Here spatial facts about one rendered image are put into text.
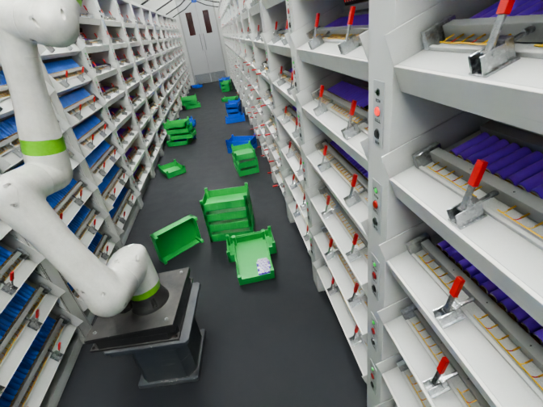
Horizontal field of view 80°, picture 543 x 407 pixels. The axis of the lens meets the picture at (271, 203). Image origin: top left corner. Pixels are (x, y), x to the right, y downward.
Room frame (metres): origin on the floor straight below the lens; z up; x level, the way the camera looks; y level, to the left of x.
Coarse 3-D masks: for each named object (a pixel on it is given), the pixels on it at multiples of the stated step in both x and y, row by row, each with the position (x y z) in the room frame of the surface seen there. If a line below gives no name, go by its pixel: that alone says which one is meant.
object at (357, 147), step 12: (336, 72) 1.26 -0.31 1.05; (324, 84) 1.25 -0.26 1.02; (300, 96) 1.25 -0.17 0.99; (312, 96) 1.24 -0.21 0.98; (312, 108) 1.16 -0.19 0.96; (336, 108) 1.04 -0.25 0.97; (312, 120) 1.15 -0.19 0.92; (324, 120) 0.99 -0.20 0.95; (336, 120) 0.95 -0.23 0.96; (360, 120) 0.86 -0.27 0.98; (324, 132) 1.01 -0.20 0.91; (336, 132) 0.87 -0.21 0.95; (360, 132) 0.79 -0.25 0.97; (348, 144) 0.77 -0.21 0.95; (360, 144) 0.65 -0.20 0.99; (360, 156) 0.69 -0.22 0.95
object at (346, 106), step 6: (324, 90) 1.20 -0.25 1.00; (324, 96) 1.17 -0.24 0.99; (330, 96) 1.10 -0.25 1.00; (336, 96) 1.07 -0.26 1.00; (324, 102) 1.13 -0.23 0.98; (336, 102) 1.03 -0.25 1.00; (342, 102) 1.00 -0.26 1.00; (348, 102) 0.97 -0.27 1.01; (342, 108) 0.98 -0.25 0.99; (348, 108) 0.93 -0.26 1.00; (360, 108) 0.88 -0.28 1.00; (342, 114) 0.95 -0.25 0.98; (354, 114) 0.90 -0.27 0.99; (360, 114) 0.84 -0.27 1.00; (366, 114) 0.82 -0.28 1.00; (354, 120) 0.86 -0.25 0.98
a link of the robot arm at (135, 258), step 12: (120, 252) 0.98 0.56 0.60; (132, 252) 0.97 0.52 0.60; (144, 252) 0.99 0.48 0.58; (108, 264) 0.93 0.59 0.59; (120, 264) 0.91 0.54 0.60; (132, 264) 0.92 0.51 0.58; (144, 264) 0.96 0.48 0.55; (144, 276) 0.94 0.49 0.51; (156, 276) 0.99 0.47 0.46; (144, 288) 0.93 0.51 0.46; (156, 288) 0.96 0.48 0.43
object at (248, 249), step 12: (240, 240) 1.67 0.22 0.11; (252, 240) 1.68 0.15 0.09; (264, 240) 1.66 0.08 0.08; (240, 252) 1.60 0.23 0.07; (252, 252) 1.59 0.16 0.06; (264, 252) 1.58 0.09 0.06; (240, 264) 1.52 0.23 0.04; (252, 264) 1.51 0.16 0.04; (240, 276) 1.37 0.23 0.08; (252, 276) 1.43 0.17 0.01; (264, 276) 1.39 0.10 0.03
